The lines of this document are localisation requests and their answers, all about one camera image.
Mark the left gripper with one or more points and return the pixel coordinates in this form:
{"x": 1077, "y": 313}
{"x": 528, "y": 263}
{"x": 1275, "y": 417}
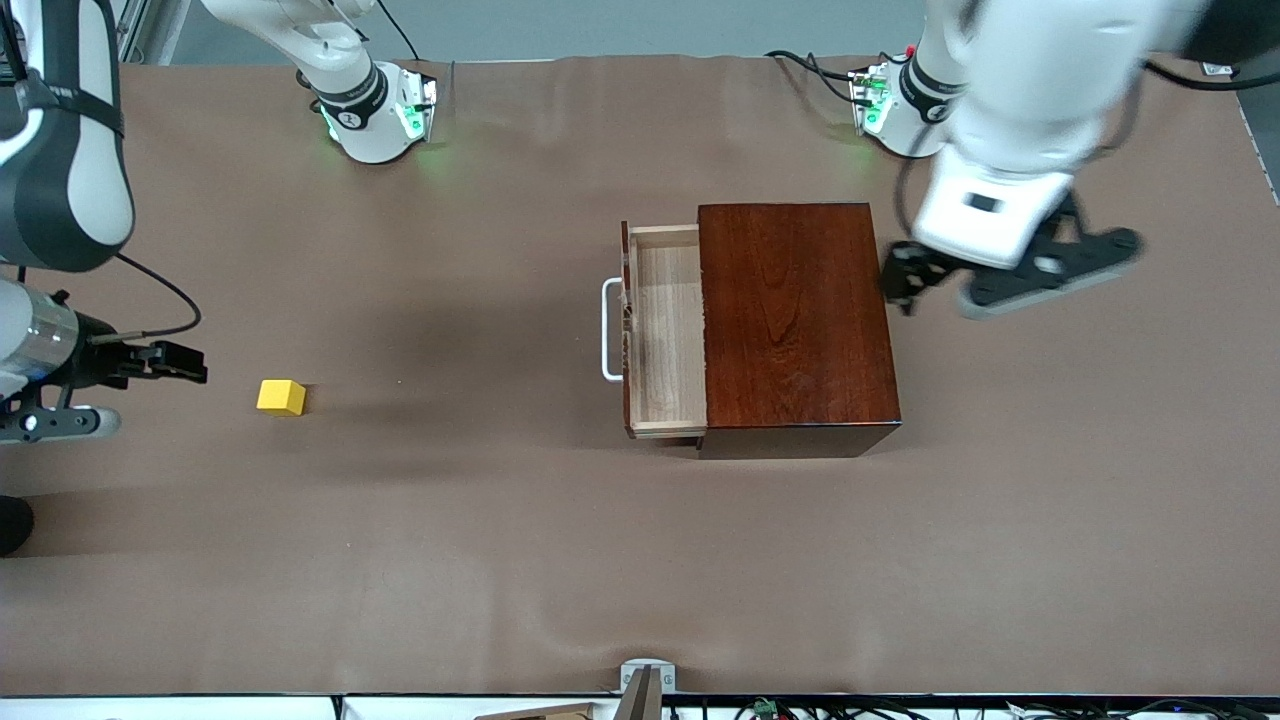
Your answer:
{"x": 903, "y": 272}

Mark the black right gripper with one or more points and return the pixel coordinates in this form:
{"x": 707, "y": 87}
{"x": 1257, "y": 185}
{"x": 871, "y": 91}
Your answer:
{"x": 98, "y": 361}

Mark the yellow block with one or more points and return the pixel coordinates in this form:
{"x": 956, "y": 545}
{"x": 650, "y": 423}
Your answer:
{"x": 280, "y": 398}

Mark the dark brown wooden cabinet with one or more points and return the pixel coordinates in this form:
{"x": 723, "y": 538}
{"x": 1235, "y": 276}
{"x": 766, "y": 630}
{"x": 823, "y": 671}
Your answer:
{"x": 790, "y": 320}

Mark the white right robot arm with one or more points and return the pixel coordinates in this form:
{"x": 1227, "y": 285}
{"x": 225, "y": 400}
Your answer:
{"x": 60, "y": 180}

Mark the black rounded object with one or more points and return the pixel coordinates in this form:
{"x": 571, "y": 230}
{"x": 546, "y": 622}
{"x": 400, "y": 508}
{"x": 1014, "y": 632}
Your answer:
{"x": 12, "y": 525}

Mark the large table cover mat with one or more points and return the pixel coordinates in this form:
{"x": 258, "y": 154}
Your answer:
{"x": 400, "y": 550}

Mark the brown cardboard piece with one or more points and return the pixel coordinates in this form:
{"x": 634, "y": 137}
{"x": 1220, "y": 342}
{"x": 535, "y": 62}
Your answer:
{"x": 540, "y": 712}

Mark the grey metal clamp bracket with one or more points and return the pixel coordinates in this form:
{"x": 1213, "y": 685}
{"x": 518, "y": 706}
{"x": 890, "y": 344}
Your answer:
{"x": 668, "y": 680}

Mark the grey brown post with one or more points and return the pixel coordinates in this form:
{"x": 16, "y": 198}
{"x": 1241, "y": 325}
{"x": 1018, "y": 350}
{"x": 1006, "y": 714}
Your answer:
{"x": 640, "y": 700}

